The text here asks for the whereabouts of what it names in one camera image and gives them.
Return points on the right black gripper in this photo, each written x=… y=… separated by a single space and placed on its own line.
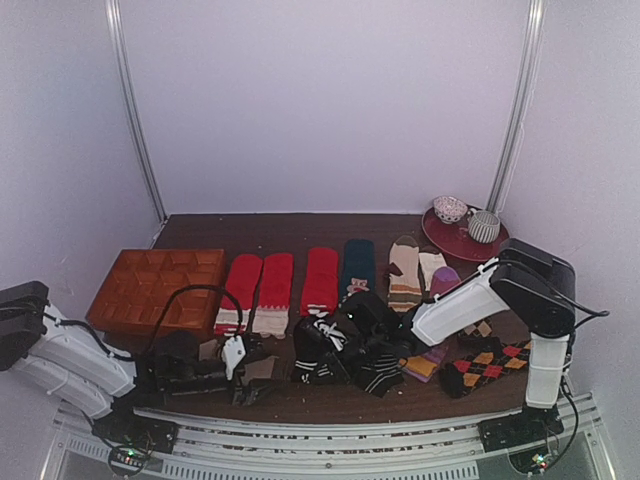
x=317 y=347

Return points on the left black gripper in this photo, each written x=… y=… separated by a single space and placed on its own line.
x=256 y=390

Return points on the black sock white cuff stripes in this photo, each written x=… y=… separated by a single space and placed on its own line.
x=316 y=341

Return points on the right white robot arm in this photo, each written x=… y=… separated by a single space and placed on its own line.
x=537 y=287

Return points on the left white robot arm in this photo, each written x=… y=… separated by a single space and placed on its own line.
x=67 y=358

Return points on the tan sock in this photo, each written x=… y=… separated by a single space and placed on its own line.
x=263 y=368

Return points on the black thin striped sock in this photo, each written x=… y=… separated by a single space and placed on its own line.
x=378 y=377

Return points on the red folded sock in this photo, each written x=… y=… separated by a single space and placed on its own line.
x=320 y=291

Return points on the red sock beige cuff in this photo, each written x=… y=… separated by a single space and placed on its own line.
x=272 y=312

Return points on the purple magenta sock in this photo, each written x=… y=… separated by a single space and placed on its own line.
x=424 y=366

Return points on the beige striped sock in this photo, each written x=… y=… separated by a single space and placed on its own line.
x=404 y=291

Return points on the dark green reindeer sock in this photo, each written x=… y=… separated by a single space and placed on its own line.
x=358 y=269

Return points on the red sock white cuff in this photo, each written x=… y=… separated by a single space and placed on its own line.
x=241 y=283

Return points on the small cream sock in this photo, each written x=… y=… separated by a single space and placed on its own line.
x=429 y=263

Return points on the black red argyle sock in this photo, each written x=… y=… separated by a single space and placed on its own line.
x=491 y=361

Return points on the brown argyle sock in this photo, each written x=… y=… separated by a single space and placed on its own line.
x=475 y=334

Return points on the orange compartment organizer tray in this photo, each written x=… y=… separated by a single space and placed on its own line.
x=140 y=282

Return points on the red plate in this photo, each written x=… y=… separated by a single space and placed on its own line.
x=454 y=240

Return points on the patterned white bowl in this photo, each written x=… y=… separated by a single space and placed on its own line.
x=449 y=209

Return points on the striped grey cup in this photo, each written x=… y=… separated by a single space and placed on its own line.
x=483 y=226

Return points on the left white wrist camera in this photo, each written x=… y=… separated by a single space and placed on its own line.
x=232 y=354

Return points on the right aluminium frame post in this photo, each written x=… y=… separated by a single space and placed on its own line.
x=524 y=92

